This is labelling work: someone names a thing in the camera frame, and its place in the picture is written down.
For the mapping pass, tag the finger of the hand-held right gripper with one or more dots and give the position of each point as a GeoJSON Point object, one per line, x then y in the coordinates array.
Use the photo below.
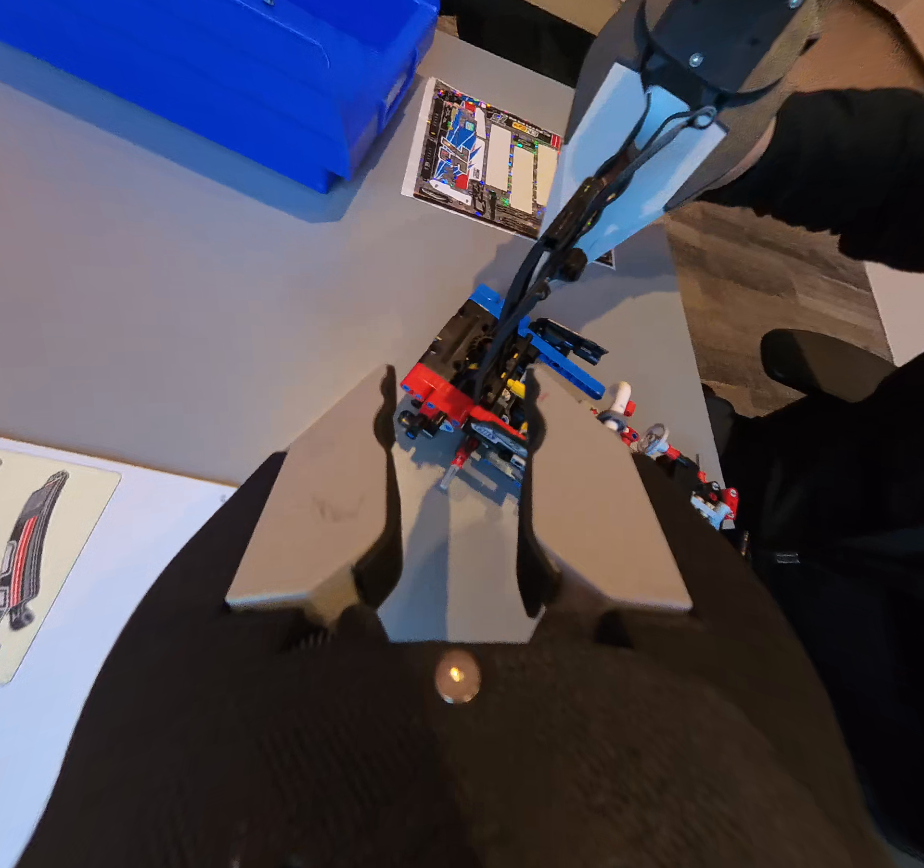
{"type": "Point", "coordinates": [671, 175]}
{"type": "Point", "coordinates": [599, 124]}

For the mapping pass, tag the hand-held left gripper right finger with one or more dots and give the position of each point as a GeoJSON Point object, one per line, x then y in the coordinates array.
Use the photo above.
{"type": "Point", "coordinates": [606, 521]}

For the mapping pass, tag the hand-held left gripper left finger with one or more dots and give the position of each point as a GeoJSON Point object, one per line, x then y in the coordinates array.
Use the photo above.
{"type": "Point", "coordinates": [317, 514]}

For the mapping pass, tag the red striped black curved panel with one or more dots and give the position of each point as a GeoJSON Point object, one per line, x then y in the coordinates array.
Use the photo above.
{"type": "Point", "coordinates": [585, 204]}

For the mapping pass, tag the toy brick car model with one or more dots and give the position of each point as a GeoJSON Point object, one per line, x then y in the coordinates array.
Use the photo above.
{"type": "Point", "coordinates": [462, 391]}

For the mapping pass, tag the person's right forearm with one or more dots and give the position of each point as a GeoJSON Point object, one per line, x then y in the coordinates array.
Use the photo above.
{"type": "Point", "coordinates": [852, 175]}

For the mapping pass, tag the grey desk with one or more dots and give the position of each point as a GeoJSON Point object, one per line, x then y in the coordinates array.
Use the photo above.
{"type": "Point", "coordinates": [180, 305]}

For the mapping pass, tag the holographic sticker sheet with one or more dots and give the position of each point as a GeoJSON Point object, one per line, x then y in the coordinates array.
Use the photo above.
{"type": "Point", "coordinates": [498, 161]}

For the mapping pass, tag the brown cardboard box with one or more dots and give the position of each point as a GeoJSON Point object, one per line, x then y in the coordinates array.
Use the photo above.
{"type": "Point", "coordinates": [902, 2]}

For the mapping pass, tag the instruction booklet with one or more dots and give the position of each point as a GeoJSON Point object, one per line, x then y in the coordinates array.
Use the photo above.
{"type": "Point", "coordinates": [130, 557]}

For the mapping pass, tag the black chair armrest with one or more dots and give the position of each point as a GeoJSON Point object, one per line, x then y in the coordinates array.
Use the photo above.
{"type": "Point", "coordinates": [816, 363]}

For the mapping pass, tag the white box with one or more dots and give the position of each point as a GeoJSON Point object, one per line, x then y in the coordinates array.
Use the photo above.
{"type": "Point", "coordinates": [902, 305]}

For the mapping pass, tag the blue plastic bin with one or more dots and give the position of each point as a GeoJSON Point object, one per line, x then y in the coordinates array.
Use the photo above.
{"type": "Point", "coordinates": [180, 52]}

